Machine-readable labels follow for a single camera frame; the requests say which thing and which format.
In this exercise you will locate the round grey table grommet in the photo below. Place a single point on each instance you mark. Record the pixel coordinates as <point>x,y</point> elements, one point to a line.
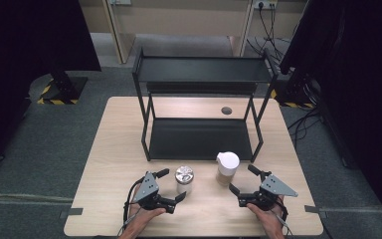
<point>226,110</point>

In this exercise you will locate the white wall power outlet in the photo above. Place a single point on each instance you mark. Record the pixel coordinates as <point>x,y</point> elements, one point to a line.
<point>265,4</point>

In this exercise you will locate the white frame post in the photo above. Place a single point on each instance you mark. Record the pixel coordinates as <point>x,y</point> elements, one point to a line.
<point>117,33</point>
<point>245,30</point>

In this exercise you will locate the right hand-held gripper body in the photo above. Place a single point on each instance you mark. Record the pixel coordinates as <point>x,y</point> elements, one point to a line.
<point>273,187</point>

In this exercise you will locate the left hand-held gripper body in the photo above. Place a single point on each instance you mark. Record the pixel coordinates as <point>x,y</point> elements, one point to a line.
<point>147,191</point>

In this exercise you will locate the black curtain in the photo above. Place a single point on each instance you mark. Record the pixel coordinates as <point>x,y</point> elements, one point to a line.
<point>20,49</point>
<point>361,83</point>

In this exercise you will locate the person's right hand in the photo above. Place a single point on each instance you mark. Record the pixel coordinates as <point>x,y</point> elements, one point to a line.
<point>270,217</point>

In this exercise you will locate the grey tape strip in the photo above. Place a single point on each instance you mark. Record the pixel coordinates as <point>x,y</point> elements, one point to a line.
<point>315,210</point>
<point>71,212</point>

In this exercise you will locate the jar with white lid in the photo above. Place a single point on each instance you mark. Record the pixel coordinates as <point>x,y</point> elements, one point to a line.
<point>228,162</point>

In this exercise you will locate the black stand base striped tape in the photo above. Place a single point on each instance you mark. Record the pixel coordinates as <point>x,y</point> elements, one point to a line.
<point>64,89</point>
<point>293,96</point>

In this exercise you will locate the black two-tier metal shelf rack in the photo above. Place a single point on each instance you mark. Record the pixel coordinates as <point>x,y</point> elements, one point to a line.
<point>199,139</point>

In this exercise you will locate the silver metal cup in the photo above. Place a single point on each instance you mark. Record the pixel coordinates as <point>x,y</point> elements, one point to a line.
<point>184,175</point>

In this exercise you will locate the person's left hand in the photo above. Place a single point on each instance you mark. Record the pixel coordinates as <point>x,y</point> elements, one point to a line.
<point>144,215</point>

